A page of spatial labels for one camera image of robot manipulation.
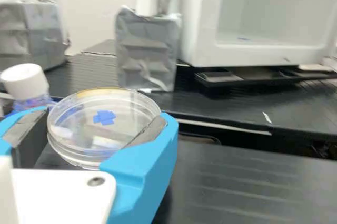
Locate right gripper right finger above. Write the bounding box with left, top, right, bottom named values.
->
left=100, top=112, right=180, bottom=224

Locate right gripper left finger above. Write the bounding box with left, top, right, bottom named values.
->
left=0, top=106, right=49, bottom=158

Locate petri dish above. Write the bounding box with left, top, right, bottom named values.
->
left=46, top=88, right=162, bottom=171

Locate small bottle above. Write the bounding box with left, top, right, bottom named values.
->
left=0, top=63, right=54, bottom=116

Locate black platform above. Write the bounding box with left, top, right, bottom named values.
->
left=34, top=134, right=337, bottom=224
left=43, top=50, right=337, bottom=154

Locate white pipette stand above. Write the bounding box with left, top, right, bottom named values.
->
left=0, top=0, right=183, bottom=93

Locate black tray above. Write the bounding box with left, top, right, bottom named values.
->
left=194, top=64, right=337, bottom=96

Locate white incubator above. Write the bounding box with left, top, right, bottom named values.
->
left=181, top=0, right=337, bottom=68

